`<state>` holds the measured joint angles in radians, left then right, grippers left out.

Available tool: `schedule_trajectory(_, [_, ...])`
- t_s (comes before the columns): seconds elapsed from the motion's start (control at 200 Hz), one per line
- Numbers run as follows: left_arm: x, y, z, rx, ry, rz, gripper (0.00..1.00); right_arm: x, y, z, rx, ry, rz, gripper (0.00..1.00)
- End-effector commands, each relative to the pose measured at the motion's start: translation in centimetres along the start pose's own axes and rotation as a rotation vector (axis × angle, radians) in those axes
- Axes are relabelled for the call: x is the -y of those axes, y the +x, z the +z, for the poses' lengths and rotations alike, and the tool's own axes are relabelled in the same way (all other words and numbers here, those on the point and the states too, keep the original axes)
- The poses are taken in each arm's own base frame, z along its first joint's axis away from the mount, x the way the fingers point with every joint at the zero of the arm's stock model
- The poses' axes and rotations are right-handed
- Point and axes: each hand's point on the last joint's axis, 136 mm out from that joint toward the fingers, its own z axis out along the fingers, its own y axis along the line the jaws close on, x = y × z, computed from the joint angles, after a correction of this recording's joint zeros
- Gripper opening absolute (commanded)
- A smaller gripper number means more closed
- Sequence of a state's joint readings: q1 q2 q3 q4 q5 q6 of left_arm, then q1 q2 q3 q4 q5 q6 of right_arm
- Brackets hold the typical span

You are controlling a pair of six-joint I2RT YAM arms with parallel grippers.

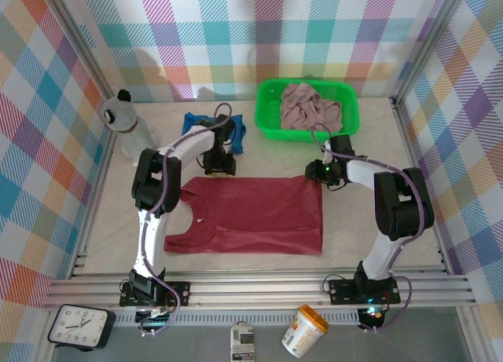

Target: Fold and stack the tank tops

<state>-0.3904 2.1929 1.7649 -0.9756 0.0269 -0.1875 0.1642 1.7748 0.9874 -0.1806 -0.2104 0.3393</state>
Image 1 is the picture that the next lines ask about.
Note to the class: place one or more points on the blue tank top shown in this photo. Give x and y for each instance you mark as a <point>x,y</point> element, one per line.
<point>190,120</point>

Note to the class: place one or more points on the red tank top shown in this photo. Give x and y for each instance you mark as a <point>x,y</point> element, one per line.
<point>255,216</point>

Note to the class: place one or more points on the pink tank top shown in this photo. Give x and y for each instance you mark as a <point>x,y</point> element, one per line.
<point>310,110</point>

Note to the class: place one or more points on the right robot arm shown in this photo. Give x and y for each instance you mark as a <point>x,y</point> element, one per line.
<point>401,205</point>

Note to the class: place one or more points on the green plastic basket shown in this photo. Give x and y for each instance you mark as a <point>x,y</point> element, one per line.
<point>267,118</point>

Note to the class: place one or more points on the grey plush dog toy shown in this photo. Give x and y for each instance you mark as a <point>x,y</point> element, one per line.
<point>125,122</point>

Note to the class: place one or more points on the white cup orange lid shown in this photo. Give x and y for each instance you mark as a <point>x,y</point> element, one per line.
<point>302,334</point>

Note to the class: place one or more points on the black alarm clock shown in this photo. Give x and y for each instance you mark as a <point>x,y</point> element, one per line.
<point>78,326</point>

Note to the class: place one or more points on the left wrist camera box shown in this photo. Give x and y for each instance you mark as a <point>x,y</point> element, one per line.
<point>224,132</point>

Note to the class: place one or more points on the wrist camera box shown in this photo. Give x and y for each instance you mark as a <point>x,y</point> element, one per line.
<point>224,132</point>
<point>341,145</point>

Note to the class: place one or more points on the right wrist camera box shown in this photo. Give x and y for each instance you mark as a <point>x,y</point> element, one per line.
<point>341,145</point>

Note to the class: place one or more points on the aluminium side rail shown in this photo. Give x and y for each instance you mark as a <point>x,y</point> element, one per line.
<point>412,161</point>
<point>102,169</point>

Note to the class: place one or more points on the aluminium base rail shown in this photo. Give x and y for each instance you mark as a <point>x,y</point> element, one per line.
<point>255,289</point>

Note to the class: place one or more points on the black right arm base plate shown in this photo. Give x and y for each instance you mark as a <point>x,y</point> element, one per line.
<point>342,291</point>

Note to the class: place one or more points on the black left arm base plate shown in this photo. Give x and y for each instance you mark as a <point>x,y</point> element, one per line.
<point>177,289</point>

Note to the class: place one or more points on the aluminium frame post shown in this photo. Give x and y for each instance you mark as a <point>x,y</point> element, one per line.
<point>429,44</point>
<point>80,44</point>

